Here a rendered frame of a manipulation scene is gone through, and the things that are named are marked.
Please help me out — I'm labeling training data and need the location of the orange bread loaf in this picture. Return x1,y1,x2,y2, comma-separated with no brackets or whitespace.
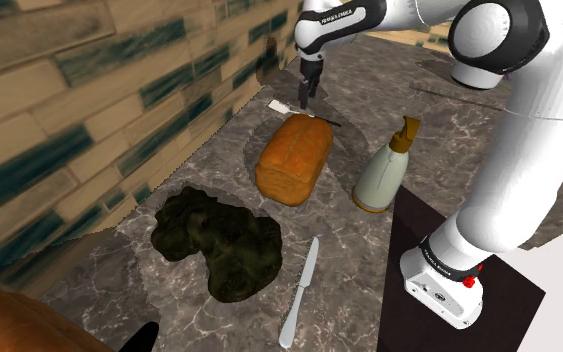
254,113,335,207

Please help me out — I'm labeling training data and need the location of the white bottle with tan pump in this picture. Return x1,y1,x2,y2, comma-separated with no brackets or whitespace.
351,115,422,214

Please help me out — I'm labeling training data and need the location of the dark green lumpy object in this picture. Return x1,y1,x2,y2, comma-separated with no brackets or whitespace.
150,185,284,304

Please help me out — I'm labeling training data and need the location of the silver table knife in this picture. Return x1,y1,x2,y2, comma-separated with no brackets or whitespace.
278,236,321,350

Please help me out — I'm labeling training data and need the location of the dark robot stand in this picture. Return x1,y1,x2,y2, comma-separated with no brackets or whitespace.
376,185,547,352

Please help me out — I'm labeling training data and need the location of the black rounded object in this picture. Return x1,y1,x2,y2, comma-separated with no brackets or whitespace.
117,321,161,352

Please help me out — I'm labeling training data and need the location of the large orange rounded object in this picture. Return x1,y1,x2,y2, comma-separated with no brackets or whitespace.
0,286,114,352

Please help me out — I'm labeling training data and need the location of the white spatula with black handle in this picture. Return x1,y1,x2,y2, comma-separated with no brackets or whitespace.
267,99,343,128

